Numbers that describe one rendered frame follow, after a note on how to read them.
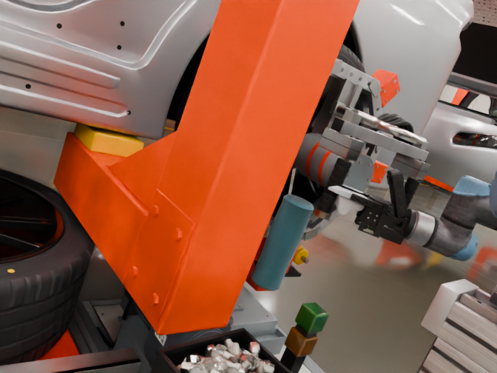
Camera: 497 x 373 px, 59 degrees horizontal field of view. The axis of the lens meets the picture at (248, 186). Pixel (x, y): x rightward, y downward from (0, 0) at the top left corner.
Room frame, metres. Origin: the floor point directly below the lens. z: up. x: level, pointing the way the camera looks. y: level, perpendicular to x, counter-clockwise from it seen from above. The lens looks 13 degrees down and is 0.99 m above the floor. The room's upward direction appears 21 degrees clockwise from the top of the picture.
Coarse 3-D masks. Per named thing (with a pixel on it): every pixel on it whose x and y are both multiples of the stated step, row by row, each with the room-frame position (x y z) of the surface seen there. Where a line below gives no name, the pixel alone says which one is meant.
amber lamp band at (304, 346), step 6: (294, 330) 0.73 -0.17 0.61; (288, 336) 0.73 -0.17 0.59; (294, 336) 0.72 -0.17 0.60; (300, 336) 0.72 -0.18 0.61; (288, 342) 0.73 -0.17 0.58; (294, 342) 0.72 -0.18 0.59; (300, 342) 0.71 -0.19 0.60; (306, 342) 0.71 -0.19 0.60; (312, 342) 0.72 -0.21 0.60; (288, 348) 0.73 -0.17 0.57; (294, 348) 0.72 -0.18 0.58; (300, 348) 0.71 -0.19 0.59; (306, 348) 0.72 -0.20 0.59; (312, 348) 0.73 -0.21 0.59; (300, 354) 0.71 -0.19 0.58; (306, 354) 0.72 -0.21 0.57
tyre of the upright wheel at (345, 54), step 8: (344, 48) 1.38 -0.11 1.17; (344, 56) 1.38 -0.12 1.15; (352, 56) 1.41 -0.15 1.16; (352, 64) 1.42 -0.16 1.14; (360, 64) 1.44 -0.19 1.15; (192, 80) 1.30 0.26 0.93; (184, 96) 1.30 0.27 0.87; (184, 104) 1.29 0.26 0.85; (176, 120) 1.30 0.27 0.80; (176, 128) 1.30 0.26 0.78
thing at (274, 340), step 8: (120, 304) 1.41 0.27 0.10; (128, 312) 1.37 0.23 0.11; (136, 312) 1.33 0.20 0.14; (256, 336) 1.46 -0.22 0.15; (264, 336) 1.48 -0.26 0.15; (272, 336) 1.50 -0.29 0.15; (280, 336) 1.51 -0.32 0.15; (264, 344) 1.42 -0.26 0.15; (272, 344) 1.45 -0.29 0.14; (280, 344) 1.49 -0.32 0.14; (272, 352) 1.47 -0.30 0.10
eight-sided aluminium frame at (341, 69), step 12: (336, 60) 1.24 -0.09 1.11; (336, 72) 1.25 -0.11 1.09; (348, 72) 1.29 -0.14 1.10; (360, 72) 1.32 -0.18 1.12; (360, 84) 1.33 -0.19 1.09; (372, 84) 1.37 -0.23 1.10; (360, 96) 1.43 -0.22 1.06; (372, 96) 1.39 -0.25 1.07; (360, 108) 1.45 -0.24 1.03; (372, 108) 1.41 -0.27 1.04; (384, 132) 1.48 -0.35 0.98; (372, 144) 1.48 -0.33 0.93; (372, 156) 1.48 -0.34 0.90; (312, 216) 1.43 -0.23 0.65; (336, 216) 1.44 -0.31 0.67; (312, 228) 1.38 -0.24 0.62; (324, 228) 1.42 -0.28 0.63
